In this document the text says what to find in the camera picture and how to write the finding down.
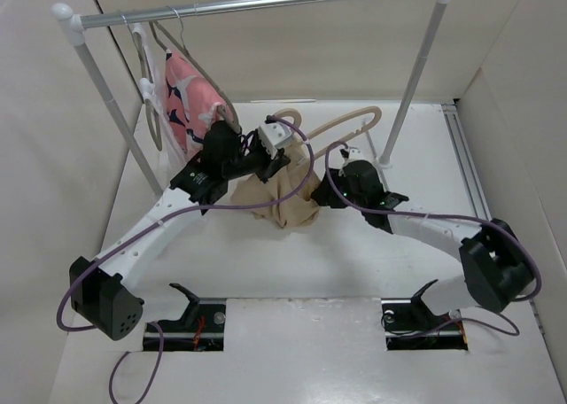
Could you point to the beige t shirt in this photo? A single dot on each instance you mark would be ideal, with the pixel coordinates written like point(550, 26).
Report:
point(297, 211)

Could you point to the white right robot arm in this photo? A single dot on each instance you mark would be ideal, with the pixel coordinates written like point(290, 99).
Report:
point(495, 272)

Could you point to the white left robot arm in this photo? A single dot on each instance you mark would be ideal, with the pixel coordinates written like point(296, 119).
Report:
point(102, 290)

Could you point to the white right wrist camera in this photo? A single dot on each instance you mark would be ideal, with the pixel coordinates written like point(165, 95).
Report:
point(351, 154)

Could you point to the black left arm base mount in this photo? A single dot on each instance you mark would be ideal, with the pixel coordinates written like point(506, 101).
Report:
point(200, 328)

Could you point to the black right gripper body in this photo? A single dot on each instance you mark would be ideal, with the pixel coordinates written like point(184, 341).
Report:
point(341, 182)

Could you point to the white garment on hanger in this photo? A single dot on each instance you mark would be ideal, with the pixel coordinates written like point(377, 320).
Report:
point(175, 155)

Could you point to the aluminium rail right side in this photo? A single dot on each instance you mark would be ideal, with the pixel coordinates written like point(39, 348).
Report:
point(465, 161)

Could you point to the white clothes rack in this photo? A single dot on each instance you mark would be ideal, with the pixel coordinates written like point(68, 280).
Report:
point(73, 26)

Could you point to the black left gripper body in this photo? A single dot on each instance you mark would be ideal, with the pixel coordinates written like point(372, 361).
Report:
point(253, 159)

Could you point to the pink patterned shirt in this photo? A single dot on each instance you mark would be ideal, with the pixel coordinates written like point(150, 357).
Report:
point(191, 103)

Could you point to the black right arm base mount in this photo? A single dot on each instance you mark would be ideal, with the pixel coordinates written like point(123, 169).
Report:
point(409, 325)

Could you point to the grey hanger with pink shirt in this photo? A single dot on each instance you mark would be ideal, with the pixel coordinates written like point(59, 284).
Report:
point(228, 111)

